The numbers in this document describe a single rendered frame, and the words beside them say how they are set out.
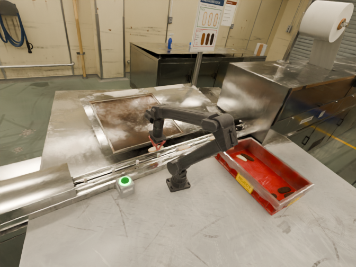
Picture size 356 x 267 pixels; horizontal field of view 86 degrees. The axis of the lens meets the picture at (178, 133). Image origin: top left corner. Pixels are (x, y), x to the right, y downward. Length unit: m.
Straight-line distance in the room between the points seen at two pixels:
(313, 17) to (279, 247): 1.69
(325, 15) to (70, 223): 2.13
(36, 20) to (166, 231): 4.12
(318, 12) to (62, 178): 2.08
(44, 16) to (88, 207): 3.86
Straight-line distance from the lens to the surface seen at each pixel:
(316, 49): 2.50
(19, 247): 1.20
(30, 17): 4.48
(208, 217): 1.01
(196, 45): 1.98
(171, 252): 0.91
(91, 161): 1.23
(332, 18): 2.02
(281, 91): 1.44
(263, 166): 1.42
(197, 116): 0.77
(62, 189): 0.98
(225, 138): 0.70
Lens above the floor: 1.65
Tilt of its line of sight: 34 degrees down
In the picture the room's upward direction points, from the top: 10 degrees clockwise
